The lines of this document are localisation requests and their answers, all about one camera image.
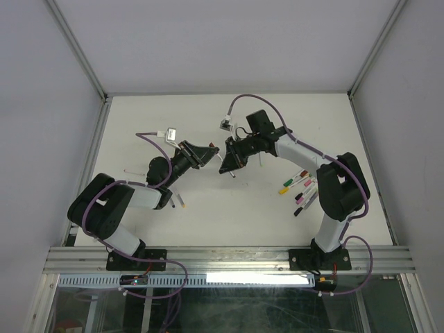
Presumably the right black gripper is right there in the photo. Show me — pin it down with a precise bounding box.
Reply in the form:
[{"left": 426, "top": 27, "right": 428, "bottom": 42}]
[{"left": 219, "top": 133, "right": 260, "bottom": 174}]

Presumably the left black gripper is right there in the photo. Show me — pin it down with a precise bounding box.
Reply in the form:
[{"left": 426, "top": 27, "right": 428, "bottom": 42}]
[{"left": 163, "top": 141, "right": 219, "bottom": 188}]

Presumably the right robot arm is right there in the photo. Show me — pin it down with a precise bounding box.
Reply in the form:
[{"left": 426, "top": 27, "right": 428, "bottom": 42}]
[{"left": 219, "top": 110, "right": 370, "bottom": 268}]

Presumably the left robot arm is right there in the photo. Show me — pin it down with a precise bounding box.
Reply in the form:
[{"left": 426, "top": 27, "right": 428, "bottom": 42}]
[{"left": 67, "top": 140, "right": 219, "bottom": 270}]

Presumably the magenta cap marker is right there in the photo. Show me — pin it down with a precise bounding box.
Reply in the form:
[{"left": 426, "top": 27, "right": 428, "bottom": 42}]
[{"left": 295, "top": 183, "right": 316, "bottom": 205}]

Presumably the black cap marker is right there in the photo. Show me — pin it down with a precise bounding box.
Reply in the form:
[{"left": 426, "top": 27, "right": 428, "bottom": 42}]
[{"left": 293, "top": 189, "right": 318, "bottom": 216}]

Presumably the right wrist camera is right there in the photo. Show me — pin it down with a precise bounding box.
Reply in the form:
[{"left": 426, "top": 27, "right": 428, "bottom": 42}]
[{"left": 219, "top": 114, "right": 236, "bottom": 133}]

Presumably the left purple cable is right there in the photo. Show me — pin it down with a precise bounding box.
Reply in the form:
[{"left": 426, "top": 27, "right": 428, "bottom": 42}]
[{"left": 72, "top": 131, "right": 190, "bottom": 333}]

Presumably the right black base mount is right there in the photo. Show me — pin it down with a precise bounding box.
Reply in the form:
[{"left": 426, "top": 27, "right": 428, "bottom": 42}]
[{"left": 288, "top": 239, "right": 352, "bottom": 275}]

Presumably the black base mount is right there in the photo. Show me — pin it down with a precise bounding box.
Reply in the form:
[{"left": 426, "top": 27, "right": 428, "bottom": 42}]
[
  {"left": 106, "top": 248, "right": 167, "bottom": 272},
  {"left": 288, "top": 239, "right": 352, "bottom": 275}
]

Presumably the white slotted cable duct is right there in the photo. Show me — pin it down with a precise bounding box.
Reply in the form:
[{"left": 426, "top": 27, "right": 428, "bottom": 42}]
[{"left": 58, "top": 272, "right": 315, "bottom": 289}]

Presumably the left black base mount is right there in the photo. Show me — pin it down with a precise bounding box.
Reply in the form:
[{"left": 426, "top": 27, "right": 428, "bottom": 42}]
[{"left": 106, "top": 248, "right": 167, "bottom": 272}]

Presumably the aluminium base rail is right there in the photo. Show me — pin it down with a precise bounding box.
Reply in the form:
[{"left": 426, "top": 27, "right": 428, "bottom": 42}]
[{"left": 43, "top": 244, "right": 416, "bottom": 275}]

